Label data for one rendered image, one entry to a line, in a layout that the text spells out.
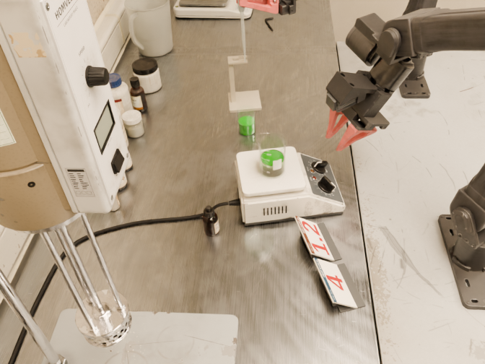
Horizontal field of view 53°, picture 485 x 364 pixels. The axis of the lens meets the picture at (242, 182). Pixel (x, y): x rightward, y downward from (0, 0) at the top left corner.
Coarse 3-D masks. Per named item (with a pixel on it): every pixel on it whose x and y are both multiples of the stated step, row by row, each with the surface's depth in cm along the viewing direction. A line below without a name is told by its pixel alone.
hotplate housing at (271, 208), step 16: (304, 176) 93; (240, 192) 91; (288, 192) 90; (304, 192) 90; (256, 208) 90; (272, 208) 91; (288, 208) 91; (304, 208) 92; (320, 208) 92; (336, 208) 93; (256, 224) 94
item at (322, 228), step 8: (320, 224) 93; (320, 232) 91; (328, 232) 91; (304, 240) 89; (328, 240) 90; (328, 248) 88; (336, 248) 88; (312, 256) 86; (320, 256) 85; (336, 256) 87
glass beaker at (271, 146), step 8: (264, 136) 89; (272, 136) 89; (280, 136) 89; (264, 144) 90; (272, 144) 91; (280, 144) 90; (264, 152) 86; (272, 152) 86; (280, 152) 86; (264, 160) 88; (272, 160) 87; (280, 160) 88; (264, 168) 89; (272, 168) 88; (280, 168) 89; (264, 176) 90; (272, 176) 90; (280, 176) 90
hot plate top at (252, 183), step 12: (240, 156) 95; (252, 156) 95; (288, 156) 95; (240, 168) 93; (252, 168) 93; (288, 168) 92; (300, 168) 92; (240, 180) 91; (252, 180) 90; (264, 180) 90; (276, 180) 90; (288, 180) 90; (300, 180) 90; (252, 192) 88; (264, 192) 88; (276, 192) 88
